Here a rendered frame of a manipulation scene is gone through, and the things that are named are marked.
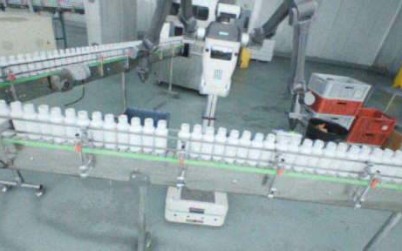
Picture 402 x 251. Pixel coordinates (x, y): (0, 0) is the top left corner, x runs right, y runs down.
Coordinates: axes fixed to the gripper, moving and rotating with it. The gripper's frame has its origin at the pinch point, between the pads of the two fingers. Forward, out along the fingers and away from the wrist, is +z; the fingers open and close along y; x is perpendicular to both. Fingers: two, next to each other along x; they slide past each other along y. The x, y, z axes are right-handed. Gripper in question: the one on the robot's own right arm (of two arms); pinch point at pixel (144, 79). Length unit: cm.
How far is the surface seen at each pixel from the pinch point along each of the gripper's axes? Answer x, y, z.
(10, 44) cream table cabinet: -278, -222, 48
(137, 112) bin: -8.7, -13.7, 30.8
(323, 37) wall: 683, -1175, -4
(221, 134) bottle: 49, 42, 7
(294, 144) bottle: 84, 41, 7
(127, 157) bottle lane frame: 6, 48, 23
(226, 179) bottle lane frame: 55, 46, 30
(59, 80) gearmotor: -83, -43, 26
